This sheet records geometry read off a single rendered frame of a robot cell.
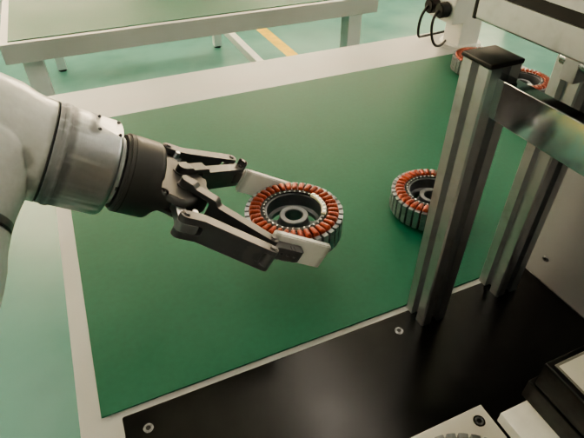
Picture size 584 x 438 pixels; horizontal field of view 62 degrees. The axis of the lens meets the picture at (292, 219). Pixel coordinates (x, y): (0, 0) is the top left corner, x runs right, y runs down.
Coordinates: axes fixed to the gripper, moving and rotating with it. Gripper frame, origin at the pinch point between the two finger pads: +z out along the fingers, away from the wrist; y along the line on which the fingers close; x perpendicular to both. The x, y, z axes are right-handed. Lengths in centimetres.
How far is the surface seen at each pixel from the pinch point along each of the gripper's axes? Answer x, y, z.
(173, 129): 11.2, 40.1, -4.0
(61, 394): 96, 45, 0
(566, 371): -11.8, -30.1, 1.9
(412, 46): -20, 63, 49
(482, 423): -0.3, -26.2, 9.7
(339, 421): 6.5, -21.5, 0.6
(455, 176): -15.9, -14.1, 1.5
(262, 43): 33, 280, 104
